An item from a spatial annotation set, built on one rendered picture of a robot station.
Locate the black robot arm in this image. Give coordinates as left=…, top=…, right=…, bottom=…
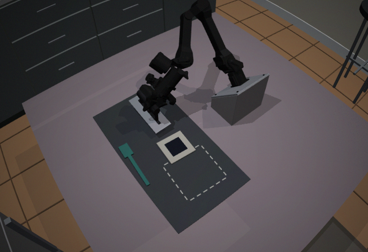
left=149, top=0, right=249, bottom=87

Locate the tan square tile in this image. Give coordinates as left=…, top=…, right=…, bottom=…
left=157, top=131, right=196, bottom=164

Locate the dark grey rectangular mat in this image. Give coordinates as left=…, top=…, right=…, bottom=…
left=93, top=94, right=250, bottom=233

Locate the teal flat trowel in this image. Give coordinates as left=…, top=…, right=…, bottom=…
left=118, top=143, right=150, bottom=186

